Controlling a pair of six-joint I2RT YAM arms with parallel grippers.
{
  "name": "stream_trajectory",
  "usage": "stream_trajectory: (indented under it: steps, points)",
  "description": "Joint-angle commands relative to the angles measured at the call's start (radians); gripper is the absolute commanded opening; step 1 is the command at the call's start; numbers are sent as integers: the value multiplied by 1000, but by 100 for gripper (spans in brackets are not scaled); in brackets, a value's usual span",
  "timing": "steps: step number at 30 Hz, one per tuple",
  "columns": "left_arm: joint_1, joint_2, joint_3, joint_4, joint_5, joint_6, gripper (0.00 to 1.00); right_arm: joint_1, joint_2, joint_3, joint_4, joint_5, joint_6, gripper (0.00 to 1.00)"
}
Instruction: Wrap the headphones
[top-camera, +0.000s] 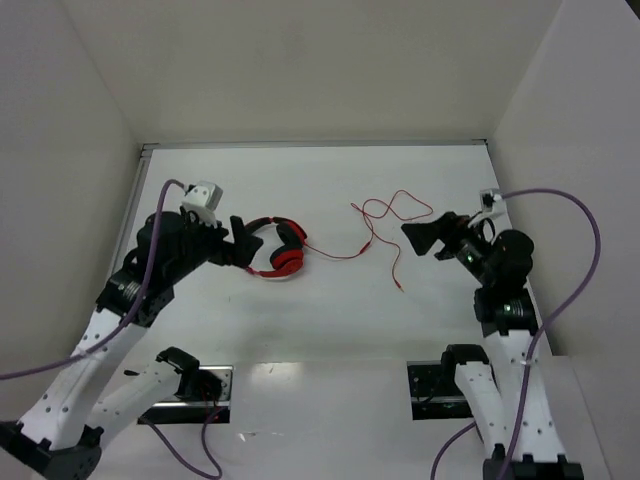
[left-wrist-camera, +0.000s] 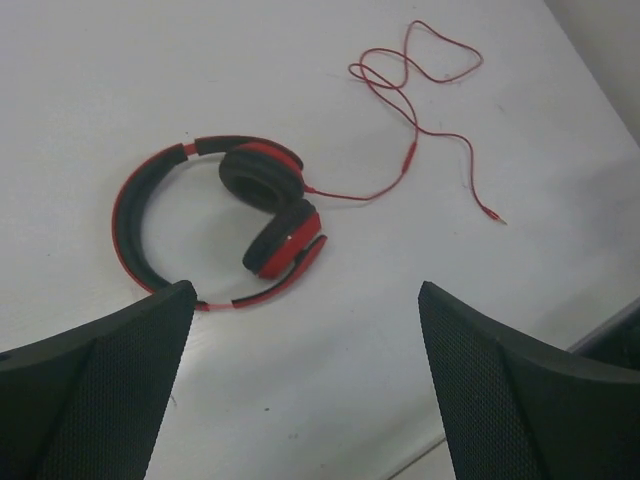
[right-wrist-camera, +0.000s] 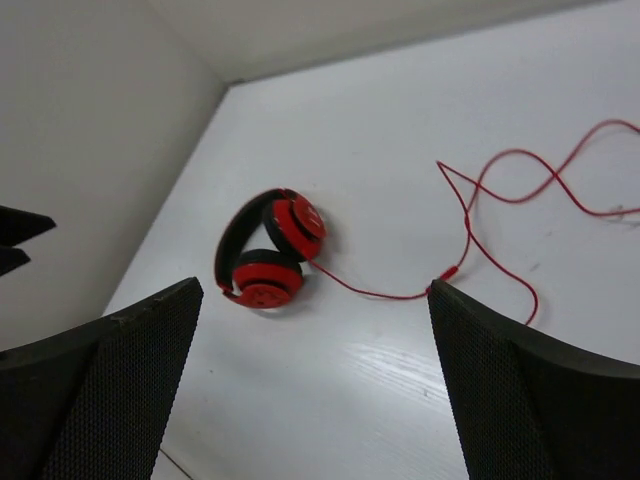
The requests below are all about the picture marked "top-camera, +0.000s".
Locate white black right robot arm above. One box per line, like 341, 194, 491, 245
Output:
402, 212, 584, 479

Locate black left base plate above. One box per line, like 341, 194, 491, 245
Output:
138, 366, 233, 425

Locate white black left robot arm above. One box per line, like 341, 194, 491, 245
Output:
1, 210, 263, 479

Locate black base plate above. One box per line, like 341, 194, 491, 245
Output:
138, 366, 233, 425
407, 362, 472, 421

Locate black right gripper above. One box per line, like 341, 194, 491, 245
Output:
401, 209, 497, 284

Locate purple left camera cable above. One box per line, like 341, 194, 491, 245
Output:
0, 179, 224, 480

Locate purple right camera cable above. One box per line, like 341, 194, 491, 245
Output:
429, 187, 601, 480

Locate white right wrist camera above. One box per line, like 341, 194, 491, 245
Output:
471, 188, 506, 223

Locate purple camera cable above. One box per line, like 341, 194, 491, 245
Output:
429, 187, 601, 480
0, 179, 224, 480

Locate red black headphones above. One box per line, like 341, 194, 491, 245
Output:
245, 216, 307, 279

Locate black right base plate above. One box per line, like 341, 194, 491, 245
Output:
407, 362, 472, 421

